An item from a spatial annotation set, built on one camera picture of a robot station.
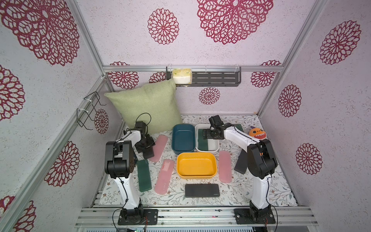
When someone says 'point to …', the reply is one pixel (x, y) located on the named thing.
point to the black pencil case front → (199, 190)
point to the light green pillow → (156, 104)
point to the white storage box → (213, 145)
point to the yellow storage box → (196, 165)
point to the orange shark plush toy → (257, 133)
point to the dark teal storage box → (183, 138)
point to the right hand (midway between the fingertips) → (208, 132)
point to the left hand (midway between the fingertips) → (148, 146)
